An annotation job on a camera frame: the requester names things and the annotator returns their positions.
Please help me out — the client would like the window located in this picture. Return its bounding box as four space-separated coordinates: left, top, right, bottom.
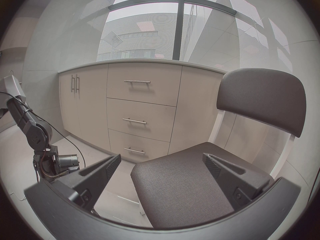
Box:
96 0 238 61

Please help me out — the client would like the beige cabinet with drawers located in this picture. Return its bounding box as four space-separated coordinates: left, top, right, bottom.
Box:
58 60 290 167

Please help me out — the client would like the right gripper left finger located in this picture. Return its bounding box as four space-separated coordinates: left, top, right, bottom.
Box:
67 153 122 207

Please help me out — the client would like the grey padded white-legged chair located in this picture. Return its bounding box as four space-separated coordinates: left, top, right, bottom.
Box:
130 68 307 229

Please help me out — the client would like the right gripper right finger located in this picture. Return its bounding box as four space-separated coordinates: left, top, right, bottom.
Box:
202 152 276 205

